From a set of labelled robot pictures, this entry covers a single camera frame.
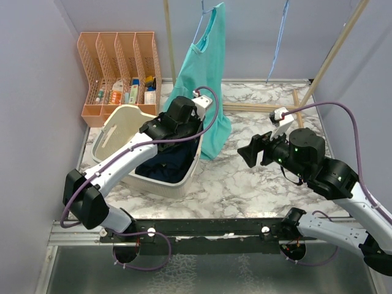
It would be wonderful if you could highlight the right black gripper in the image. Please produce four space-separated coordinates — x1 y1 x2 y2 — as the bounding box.
238 123 308 179

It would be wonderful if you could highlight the navy blue t shirt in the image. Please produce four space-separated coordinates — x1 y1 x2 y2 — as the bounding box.
135 140 199 184

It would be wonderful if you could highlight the teal t shirt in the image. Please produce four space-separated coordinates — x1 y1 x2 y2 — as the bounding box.
163 2 232 160

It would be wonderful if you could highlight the light blue wire hanger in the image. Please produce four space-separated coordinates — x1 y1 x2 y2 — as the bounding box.
266 0 290 83

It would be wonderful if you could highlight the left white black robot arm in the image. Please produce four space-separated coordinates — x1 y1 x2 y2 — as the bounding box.
61 96 212 242

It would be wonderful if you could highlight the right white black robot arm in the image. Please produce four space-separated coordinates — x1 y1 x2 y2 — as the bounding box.
238 128 391 276

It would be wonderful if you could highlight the wooden clothes rack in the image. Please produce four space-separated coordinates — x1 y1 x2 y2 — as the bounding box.
162 0 371 129

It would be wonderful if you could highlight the white blue box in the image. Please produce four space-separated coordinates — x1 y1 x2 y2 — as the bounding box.
145 86 156 105

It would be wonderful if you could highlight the yellow black sponge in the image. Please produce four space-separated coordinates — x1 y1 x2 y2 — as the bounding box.
145 75 155 88

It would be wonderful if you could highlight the green white box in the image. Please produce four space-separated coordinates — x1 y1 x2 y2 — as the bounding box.
128 78 140 104

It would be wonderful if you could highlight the cream plastic laundry basket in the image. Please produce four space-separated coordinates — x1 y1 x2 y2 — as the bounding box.
91 105 202 198

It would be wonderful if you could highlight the orange white packet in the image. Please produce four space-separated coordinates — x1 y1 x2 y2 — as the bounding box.
108 79 124 105

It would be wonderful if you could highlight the orange plastic file organizer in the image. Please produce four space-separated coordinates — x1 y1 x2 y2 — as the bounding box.
77 32 162 127

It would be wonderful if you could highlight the small bottle in organizer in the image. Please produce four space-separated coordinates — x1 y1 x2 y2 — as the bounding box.
95 88 105 104

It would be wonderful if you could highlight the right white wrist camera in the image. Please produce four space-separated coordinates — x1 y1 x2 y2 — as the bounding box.
269 107 295 141

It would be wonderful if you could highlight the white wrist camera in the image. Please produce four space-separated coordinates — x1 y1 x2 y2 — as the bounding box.
192 90 213 120
269 107 295 141

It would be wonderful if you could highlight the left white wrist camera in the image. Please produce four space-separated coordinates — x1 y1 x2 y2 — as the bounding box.
192 90 213 120

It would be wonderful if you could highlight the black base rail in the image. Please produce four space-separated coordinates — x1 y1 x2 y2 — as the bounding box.
100 217 300 255

